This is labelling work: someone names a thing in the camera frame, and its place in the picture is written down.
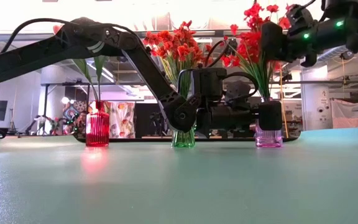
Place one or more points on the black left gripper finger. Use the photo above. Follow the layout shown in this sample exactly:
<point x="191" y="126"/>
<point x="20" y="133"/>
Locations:
<point x="270" y="115"/>

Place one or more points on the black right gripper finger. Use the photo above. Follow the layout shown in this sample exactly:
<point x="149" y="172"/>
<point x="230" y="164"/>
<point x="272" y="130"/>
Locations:
<point x="273" y="40"/>

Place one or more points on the purple ribbed glass vase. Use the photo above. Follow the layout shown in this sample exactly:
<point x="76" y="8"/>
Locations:
<point x="267" y="140"/>

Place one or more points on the green glass vase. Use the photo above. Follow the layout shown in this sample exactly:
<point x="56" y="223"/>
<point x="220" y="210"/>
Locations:
<point x="183" y="141"/>

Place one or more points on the orange artificial flower bunch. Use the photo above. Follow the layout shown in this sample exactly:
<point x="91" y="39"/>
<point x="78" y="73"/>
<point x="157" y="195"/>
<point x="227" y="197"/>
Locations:
<point x="154" y="39"/>
<point x="182" y="49"/>

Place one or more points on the red ribbed glass vase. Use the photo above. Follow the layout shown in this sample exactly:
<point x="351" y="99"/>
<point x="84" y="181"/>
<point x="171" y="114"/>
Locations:
<point x="97" y="130"/>

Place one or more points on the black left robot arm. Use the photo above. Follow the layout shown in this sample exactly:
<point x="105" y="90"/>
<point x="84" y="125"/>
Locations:
<point x="42" y="53"/>

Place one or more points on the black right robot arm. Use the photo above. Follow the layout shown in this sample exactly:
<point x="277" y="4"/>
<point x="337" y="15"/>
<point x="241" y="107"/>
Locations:
<point x="353" y="31"/>

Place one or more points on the white pillar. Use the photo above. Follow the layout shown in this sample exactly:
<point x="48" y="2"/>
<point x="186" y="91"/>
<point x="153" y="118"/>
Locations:
<point x="315" y="102"/>

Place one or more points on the black ceiling lamp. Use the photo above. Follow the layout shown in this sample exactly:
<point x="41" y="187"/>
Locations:
<point x="348" y="55"/>

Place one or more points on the green table mat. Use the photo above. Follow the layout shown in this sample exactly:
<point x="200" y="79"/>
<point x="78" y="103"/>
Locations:
<point x="179" y="186"/>

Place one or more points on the white floral fabric panel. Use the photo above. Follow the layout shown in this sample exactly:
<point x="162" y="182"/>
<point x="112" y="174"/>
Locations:
<point x="123" y="119"/>

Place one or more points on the colourful patterned fabric panel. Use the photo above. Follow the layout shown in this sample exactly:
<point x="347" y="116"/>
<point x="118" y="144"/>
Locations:
<point x="71" y="112"/>

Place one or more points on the round white lamp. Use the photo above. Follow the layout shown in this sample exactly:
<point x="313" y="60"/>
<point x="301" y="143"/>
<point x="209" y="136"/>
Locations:
<point x="65" y="100"/>

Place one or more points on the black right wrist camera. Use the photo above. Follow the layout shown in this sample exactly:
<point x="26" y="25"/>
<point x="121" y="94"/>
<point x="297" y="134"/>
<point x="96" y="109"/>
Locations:
<point x="300" y="17"/>

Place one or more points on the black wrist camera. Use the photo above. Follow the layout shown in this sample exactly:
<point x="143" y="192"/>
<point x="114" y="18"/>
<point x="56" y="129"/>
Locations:
<point x="211" y="84"/>
<point x="300" y="17"/>

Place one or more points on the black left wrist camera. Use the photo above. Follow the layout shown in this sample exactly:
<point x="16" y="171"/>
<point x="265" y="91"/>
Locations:
<point x="211" y="84"/>

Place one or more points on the black background gantry frame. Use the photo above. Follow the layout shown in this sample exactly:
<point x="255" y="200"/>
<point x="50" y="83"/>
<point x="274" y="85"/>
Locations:
<point x="57" y="84"/>

